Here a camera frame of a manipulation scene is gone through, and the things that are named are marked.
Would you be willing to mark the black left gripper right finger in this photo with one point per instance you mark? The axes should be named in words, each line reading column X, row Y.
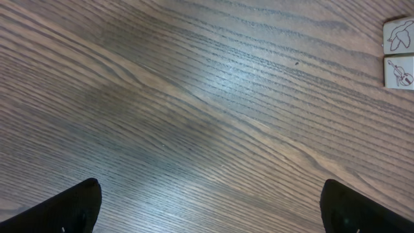
column 344, row 210

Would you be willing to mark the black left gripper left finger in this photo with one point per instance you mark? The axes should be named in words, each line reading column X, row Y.
column 74, row 210

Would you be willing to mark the wooden patterned picture block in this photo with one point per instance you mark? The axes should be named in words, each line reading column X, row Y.
column 398, row 72

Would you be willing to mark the red letter I block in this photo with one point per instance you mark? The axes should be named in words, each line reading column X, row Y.
column 398, row 36

